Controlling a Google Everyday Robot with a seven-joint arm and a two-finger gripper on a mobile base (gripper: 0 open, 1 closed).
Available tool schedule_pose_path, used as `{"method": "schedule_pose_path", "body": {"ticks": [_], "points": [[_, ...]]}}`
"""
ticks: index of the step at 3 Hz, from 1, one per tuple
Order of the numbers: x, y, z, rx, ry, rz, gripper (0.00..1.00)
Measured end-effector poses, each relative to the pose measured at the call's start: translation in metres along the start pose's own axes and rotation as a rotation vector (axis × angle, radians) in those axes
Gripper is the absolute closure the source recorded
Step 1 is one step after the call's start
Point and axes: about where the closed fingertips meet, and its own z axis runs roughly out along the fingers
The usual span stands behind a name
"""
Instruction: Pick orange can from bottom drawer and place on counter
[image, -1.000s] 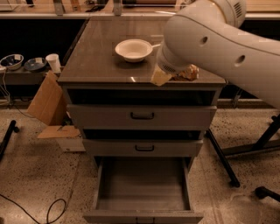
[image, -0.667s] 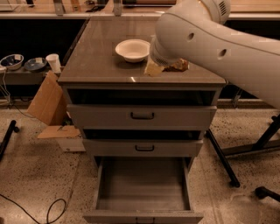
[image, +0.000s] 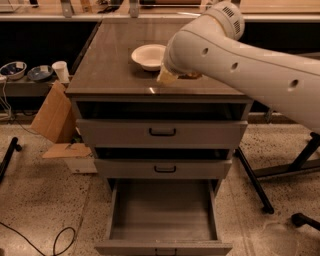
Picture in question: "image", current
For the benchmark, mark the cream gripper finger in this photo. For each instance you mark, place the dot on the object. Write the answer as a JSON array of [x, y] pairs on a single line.
[[165, 76]]

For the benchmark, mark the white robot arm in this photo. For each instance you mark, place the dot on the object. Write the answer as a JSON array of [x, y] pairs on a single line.
[[209, 45]]

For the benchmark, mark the grey drawer cabinet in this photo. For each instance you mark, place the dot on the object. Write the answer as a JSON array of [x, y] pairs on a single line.
[[107, 73]]

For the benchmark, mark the grey top drawer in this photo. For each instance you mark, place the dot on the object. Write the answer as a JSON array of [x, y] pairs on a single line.
[[161, 125]]

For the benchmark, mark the grey drawer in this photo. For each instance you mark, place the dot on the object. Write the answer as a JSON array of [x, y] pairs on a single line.
[[152, 163], [162, 218], [161, 125]]

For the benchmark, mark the grey middle drawer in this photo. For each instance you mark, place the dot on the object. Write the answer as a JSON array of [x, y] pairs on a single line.
[[152, 163]]

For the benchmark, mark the grey bottom drawer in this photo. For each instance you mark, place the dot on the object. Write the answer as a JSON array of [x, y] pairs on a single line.
[[162, 218]]

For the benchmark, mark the white bowl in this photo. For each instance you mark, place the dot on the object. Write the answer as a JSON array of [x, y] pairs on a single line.
[[149, 57]]

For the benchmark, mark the white paper cup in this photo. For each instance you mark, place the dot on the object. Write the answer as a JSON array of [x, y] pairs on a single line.
[[61, 70]]

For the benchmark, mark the brown cardboard box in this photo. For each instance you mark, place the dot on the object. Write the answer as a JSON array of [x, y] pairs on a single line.
[[55, 121]]

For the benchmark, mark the blue bowl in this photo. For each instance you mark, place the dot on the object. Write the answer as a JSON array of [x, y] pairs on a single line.
[[42, 73], [14, 70]]

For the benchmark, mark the blue bowl far left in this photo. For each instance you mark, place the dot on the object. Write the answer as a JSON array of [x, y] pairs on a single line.
[[14, 70]]

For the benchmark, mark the black bar left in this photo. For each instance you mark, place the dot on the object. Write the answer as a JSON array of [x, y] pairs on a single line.
[[13, 146]]

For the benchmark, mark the black wheel base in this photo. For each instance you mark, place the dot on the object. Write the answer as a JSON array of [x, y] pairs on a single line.
[[300, 219]]

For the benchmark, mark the black metal stand frame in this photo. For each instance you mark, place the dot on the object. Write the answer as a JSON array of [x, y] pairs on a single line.
[[302, 162]]

